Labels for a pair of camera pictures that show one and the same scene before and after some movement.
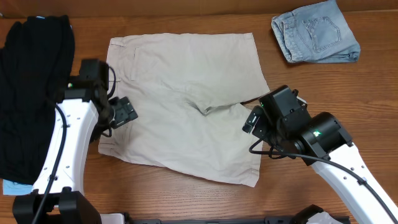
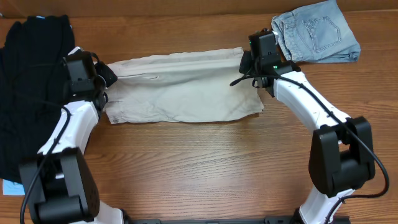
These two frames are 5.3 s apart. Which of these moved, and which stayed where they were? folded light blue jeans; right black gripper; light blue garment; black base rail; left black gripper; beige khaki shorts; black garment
Moved: left black gripper; right black gripper; beige khaki shorts
Stayed: black garment; folded light blue jeans; light blue garment; black base rail
